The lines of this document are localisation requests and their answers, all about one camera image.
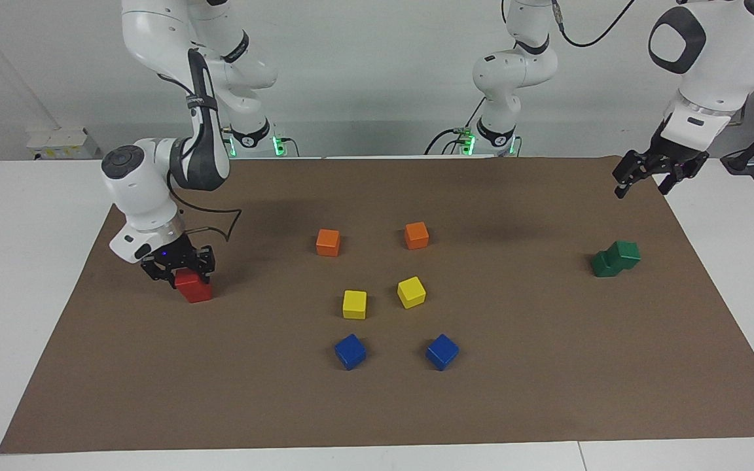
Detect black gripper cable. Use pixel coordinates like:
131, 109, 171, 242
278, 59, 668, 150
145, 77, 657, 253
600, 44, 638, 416
174, 196, 243, 243
550, 0, 636, 48

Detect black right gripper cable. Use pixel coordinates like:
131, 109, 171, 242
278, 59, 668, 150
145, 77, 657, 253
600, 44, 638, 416
174, 196, 243, 243

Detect black left arm base cable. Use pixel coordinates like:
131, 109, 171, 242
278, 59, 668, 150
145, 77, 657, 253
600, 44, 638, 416
424, 98, 486, 156

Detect yellow wooden cube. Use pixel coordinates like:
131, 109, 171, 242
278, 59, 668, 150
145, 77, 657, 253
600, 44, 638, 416
342, 290, 368, 321
397, 276, 427, 309

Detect brown paper table mat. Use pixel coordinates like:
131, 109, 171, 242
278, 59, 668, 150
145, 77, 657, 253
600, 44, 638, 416
0, 156, 754, 455

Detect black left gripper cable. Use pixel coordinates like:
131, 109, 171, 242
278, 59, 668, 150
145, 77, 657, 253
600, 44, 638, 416
550, 0, 636, 48

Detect white power strip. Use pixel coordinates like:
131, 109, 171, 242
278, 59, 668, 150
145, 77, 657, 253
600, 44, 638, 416
26, 126, 99, 161

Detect blue wooden cube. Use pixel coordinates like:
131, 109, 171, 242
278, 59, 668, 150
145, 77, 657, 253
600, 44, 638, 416
334, 334, 368, 371
425, 334, 460, 372

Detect green wooden cube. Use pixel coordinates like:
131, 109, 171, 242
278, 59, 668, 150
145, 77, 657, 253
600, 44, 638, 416
591, 252, 620, 278
606, 240, 641, 270

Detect orange wooden cube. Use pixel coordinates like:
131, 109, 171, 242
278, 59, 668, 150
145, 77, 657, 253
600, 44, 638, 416
404, 222, 430, 251
315, 228, 341, 257

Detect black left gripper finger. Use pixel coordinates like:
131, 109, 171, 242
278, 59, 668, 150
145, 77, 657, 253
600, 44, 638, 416
615, 152, 646, 198
660, 169, 691, 195

